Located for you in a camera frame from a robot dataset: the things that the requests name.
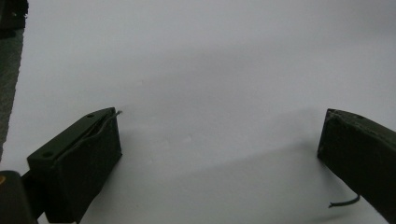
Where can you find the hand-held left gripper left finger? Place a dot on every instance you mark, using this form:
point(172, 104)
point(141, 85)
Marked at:
point(81, 161)

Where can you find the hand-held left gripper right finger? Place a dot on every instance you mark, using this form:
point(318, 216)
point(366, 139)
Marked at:
point(361, 155)

